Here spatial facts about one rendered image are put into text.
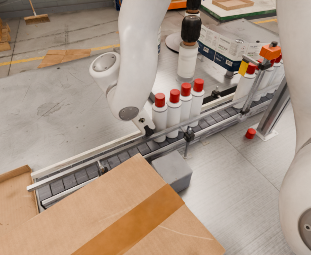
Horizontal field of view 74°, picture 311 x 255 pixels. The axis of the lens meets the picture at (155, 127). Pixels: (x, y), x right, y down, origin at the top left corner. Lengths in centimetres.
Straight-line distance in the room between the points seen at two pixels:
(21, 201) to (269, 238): 77
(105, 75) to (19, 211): 53
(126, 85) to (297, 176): 32
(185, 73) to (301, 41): 77
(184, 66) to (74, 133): 58
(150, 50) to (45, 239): 39
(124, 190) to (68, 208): 10
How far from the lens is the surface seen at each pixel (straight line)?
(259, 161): 88
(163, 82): 107
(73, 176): 75
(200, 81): 72
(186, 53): 98
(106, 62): 51
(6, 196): 87
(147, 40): 45
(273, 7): 263
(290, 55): 31
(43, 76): 135
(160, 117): 67
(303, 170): 29
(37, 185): 67
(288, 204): 28
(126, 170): 43
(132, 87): 43
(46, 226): 43
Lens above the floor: 149
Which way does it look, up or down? 47 degrees down
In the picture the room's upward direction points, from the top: straight up
